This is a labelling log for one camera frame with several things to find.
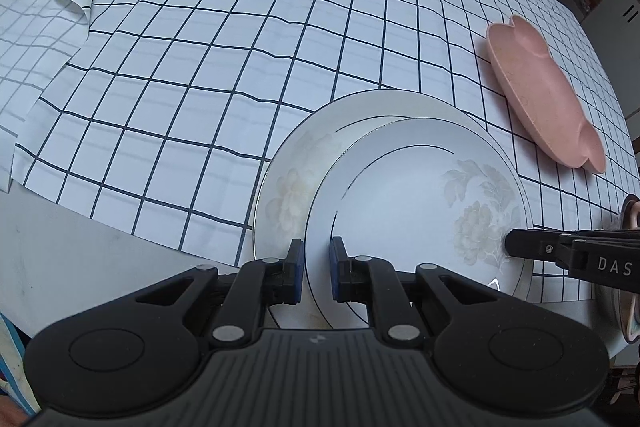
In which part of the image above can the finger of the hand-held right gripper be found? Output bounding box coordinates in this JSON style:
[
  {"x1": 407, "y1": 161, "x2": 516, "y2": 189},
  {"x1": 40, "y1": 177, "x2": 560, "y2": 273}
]
[{"x1": 504, "y1": 228, "x2": 576, "y2": 266}]

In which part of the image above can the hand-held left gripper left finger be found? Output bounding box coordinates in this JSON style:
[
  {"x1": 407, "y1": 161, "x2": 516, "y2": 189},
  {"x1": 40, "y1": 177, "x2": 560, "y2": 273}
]
[{"x1": 131, "y1": 238, "x2": 305, "y2": 349}]

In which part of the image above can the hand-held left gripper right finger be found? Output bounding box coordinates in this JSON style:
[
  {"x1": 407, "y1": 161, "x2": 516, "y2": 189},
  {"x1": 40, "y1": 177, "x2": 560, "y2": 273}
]
[{"x1": 329, "y1": 236, "x2": 506, "y2": 349}]

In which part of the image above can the steel pot with pink handle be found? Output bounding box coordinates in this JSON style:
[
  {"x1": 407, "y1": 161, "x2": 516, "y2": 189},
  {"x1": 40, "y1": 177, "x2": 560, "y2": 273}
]
[{"x1": 592, "y1": 194, "x2": 640, "y2": 344}]

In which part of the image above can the white floral plate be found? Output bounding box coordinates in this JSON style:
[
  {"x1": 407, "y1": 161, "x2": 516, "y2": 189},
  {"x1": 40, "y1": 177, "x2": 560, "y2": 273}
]
[
  {"x1": 302, "y1": 117, "x2": 534, "y2": 330},
  {"x1": 253, "y1": 90, "x2": 536, "y2": 329}
]

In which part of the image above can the pink bear-shaped plate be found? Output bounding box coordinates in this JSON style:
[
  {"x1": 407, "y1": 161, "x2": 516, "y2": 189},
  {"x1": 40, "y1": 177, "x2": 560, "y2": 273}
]
[{"x1": 486, "y1": 14, "x2": 608, "y2": 174}]

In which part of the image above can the white black-checked tablecloth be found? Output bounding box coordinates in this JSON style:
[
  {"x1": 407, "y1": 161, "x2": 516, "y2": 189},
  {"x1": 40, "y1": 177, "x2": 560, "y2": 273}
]
[{"x1": 0, "y1": 0, "x2": 640, "y2": 304}]

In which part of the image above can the patterned cloth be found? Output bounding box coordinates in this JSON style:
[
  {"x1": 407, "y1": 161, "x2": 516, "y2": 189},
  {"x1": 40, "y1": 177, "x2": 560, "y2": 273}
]
[{"x1": 0, "y1": 312, "x2": 43, "y2": 416}]

